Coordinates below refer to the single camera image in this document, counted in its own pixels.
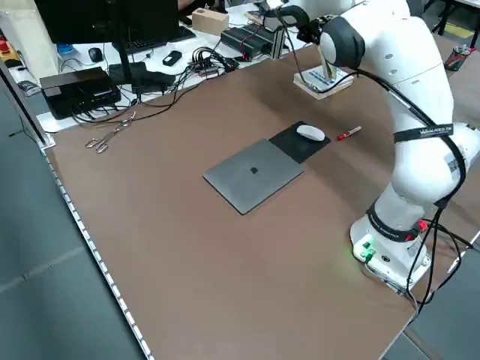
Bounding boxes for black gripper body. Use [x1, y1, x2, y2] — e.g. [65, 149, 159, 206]
[298, 16, 326, 43]

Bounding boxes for colourful picture book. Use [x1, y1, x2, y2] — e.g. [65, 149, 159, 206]
[317, 41, 338, 83]

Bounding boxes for thick blue white book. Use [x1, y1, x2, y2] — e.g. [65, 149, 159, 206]
[292, 66, 355, 101]

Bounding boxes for grey closed laptop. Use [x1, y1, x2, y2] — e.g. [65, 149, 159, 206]
[202, 138, 305, 216]

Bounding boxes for pile of small books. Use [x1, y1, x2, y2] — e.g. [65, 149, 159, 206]
[245, 10, 272, 26]

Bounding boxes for black ribbed power supply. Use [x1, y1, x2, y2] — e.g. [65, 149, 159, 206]
[220, 23, 278, 62]

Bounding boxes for white computer mouse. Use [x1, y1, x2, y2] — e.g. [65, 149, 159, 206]
[295, 124, 326, 143]

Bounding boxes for tan cardboard box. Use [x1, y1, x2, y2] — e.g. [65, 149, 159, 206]
[190, 7, 230, 37]

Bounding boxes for red white marker pen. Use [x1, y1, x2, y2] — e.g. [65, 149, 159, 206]
[335, 125, 363, 142]

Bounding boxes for usb hub with plugs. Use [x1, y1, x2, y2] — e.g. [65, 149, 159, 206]
[189, 46, 241, 79]

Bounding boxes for black mouse pad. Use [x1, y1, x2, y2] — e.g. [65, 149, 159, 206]
[268, 120, 332, 165]

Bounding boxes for black keyboard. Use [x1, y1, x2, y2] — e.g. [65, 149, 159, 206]
[123, 25, 197, 54]

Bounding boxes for small black gadget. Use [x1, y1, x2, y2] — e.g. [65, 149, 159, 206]
[161, 50, 183, 67]

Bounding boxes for black monitor stand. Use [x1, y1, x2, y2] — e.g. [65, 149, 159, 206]
[107, 35, 177, 95]

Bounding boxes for metal scissor tongs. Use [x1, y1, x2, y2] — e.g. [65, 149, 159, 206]
[85, 111, 137, 155]

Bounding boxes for black computer monitor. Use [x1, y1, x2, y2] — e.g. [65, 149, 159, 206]
[33, 0, 181, 45]

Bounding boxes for black box device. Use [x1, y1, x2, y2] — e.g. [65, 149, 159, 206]
[39, 66, 122, 121]

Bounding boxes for aluminium frame post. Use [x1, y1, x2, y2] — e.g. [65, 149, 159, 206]
[269, 22, 292, 60]

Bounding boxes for black arm base cable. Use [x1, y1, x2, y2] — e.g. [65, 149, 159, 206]
[406, 215, 474, 312]

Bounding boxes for aluminium frame beam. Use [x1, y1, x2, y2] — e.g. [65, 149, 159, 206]
[0, 61, 57, 150]

